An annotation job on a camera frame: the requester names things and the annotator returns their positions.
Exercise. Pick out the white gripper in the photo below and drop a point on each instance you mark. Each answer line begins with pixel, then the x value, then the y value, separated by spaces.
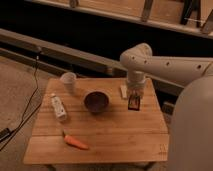
pixel 135 82

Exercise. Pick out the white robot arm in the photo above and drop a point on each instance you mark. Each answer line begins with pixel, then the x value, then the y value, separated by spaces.
pixel 191 132

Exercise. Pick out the white sponge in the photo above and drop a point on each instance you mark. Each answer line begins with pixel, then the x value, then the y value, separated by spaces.
pixel 123 89

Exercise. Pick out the dark purple bowl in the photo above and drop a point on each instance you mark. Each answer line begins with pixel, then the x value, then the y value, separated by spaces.
pixel 96 102

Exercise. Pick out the wooden table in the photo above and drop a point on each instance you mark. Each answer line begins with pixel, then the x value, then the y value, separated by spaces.
pixel 117 135

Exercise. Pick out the white plastic cup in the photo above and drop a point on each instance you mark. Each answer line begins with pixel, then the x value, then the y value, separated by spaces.
pixel 69 80

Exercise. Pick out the white bottle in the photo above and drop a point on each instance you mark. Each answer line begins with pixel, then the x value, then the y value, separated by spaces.
pixel 59 109

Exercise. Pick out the orange carrot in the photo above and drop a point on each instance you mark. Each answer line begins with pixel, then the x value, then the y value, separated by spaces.
pixel 74 142

